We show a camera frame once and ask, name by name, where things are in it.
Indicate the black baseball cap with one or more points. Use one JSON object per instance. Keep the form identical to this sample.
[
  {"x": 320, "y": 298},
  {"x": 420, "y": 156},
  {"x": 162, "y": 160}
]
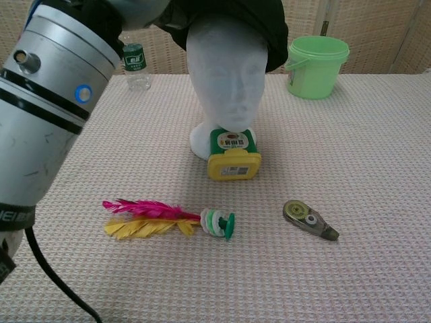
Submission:
[{"x": 269, "y": 33}]

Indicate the beige woven folding screen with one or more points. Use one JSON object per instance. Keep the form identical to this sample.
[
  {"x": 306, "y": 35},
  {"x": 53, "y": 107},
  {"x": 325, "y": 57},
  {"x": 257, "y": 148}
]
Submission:
[{"x": 387, "y": 20}]

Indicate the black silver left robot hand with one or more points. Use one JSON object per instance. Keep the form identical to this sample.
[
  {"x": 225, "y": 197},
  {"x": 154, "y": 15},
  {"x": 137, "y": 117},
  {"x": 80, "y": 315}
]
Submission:
[{"x": 144, "y": 13}]

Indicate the pale woven tablecloth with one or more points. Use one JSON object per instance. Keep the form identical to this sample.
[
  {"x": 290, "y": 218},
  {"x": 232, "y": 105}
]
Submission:
[{"x": 336, "y": 151}]

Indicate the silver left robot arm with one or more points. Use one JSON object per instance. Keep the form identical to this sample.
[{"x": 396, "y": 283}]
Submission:
[{"x": 50, "y": 101}]

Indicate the green yellow plastic container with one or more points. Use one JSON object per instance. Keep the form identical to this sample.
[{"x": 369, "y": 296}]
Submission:
[{"x": 232, "y": 168}]

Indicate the light green plastic bucket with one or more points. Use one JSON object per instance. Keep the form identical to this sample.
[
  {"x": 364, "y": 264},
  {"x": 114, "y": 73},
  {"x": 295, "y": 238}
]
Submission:
[{"x": 313, "y": 77}]

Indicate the clear green-label water bottle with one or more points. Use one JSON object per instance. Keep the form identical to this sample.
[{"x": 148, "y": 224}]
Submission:
[{"x": 134, "y": 60}]

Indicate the grey correction tape dispenser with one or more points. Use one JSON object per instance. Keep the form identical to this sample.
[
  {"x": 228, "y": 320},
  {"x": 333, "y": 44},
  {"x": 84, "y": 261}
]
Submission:
[{"x": 299, "y": 215}]

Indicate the white foam mannequin head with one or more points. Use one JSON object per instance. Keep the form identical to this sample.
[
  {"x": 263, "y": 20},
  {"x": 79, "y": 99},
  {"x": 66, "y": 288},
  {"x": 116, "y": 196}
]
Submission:
[{"x": 225, "y": 84}]

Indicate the pink yellow feather shuttlecock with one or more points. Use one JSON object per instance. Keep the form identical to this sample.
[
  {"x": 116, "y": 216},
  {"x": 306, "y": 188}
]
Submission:
[{"x": 151, "y": 209}]

